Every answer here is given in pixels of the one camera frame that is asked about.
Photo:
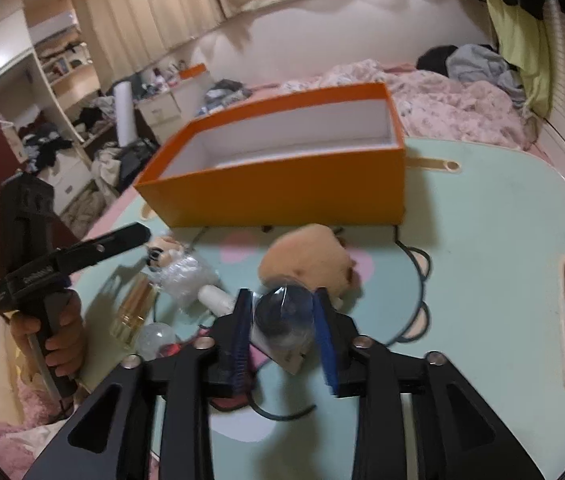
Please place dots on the tan hamster plush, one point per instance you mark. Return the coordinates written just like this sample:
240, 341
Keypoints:
307, 260

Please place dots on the white drawer cabinet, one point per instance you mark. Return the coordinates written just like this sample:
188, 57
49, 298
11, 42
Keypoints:
167, 110

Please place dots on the white open shelf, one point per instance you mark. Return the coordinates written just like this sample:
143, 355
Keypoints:
62, 65

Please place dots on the black crumpled cloth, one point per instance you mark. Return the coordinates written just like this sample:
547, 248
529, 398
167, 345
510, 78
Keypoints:
435, 60

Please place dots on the small orange box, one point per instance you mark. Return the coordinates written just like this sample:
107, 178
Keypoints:
192, 71

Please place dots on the grey striped clothing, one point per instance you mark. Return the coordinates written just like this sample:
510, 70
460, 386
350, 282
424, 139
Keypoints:
225, 94

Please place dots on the white foam roll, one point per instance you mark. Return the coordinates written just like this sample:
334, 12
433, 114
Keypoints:
126, 115

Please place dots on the white tube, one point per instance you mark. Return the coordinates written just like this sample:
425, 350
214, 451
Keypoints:
215, 297

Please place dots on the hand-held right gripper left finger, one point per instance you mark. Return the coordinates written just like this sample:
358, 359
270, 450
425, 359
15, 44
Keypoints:
240, 340

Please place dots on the grey crumpled clothes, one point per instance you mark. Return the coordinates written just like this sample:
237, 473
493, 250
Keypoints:
477, 67

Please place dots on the pink floral blanket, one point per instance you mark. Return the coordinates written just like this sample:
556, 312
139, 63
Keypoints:
437, 110

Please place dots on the pile of light clothes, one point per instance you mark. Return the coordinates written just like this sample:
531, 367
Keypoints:
117, 165

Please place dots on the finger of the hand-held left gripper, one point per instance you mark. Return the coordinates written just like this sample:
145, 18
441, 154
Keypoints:
112, 242

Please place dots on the black item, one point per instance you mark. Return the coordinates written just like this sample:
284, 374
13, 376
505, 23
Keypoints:
282, 320

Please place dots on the person's left hand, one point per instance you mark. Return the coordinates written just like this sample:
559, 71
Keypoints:
65, 345

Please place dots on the large orange cardboard box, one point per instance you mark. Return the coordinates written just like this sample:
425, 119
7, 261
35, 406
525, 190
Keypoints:
287, 195

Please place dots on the bubble wrap packet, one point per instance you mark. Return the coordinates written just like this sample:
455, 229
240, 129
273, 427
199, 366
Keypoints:
187, 277

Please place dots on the yellow-green hanging garment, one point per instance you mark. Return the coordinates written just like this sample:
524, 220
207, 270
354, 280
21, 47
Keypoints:
522, 45

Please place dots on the clear plastic ball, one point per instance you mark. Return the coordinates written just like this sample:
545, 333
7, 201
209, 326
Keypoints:
155, 340

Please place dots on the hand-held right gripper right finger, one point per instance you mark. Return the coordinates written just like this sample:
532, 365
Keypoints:
325, 340

